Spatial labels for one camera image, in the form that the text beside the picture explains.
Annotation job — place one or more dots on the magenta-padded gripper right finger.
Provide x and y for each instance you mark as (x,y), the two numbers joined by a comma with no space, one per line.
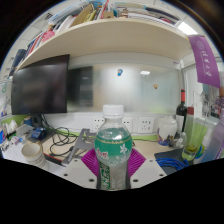
(146,171)

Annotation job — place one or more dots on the small blue box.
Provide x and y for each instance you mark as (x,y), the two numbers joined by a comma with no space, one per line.
(39,132)

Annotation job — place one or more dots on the white wall socket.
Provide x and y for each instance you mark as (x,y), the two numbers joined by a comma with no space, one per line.
(127,124)
(146,125)
(97,124)

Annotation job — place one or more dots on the black red-edged notebook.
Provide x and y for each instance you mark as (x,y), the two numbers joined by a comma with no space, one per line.
(53,158)

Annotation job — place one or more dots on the white ceramic jar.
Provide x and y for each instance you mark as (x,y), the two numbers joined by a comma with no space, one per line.
(167,130)

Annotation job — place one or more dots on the purple pennant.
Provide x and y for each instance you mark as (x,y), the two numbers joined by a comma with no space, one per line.
(205,60)

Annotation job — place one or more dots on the white patterned paper cup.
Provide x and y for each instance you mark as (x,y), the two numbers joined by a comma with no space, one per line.
(33,154)

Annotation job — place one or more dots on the silver metal laptop stand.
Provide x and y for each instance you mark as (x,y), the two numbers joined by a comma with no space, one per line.
(75,148)

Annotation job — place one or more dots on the black desk mat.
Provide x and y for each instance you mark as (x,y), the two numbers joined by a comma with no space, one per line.
(166,154)

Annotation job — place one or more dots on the dark wine bottle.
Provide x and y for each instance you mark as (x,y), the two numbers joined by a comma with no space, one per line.
(181,113)

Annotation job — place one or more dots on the translucent purple water bottle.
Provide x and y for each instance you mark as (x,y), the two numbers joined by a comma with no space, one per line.
(213,140)

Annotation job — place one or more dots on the wooden shelf with books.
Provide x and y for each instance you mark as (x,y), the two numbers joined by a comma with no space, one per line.
(110,36)

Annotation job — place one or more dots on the green-labelled clear drink bottle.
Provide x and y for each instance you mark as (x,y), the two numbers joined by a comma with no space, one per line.
(112,146)

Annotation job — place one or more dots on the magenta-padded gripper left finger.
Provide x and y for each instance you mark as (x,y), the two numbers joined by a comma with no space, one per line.
(78,171)

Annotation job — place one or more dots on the black computer monitor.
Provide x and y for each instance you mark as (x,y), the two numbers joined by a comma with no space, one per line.
(40,86)

